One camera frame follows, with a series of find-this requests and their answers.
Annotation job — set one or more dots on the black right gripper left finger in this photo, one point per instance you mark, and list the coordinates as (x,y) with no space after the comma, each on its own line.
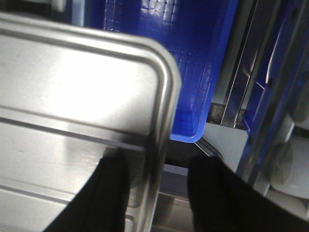
(100,205)

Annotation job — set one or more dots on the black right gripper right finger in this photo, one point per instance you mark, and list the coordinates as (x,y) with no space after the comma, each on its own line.
(223,202)

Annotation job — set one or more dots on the silver metal tray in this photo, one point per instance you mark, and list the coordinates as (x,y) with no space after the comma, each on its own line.
(68,96)

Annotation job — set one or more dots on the right-centre roller track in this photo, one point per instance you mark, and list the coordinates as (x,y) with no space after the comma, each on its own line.
(285,170)

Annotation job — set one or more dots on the blue bin lower right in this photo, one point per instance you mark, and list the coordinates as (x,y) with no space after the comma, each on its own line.
(287,49)

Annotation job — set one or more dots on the blue bin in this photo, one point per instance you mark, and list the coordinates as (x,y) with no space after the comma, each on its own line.
(287,49)
(195,32)

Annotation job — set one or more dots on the blue bin lower centre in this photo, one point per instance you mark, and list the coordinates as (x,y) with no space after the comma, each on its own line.
(195,32)

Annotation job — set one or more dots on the lower steel guide rail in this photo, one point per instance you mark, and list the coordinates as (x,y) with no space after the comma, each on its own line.
(257,32)

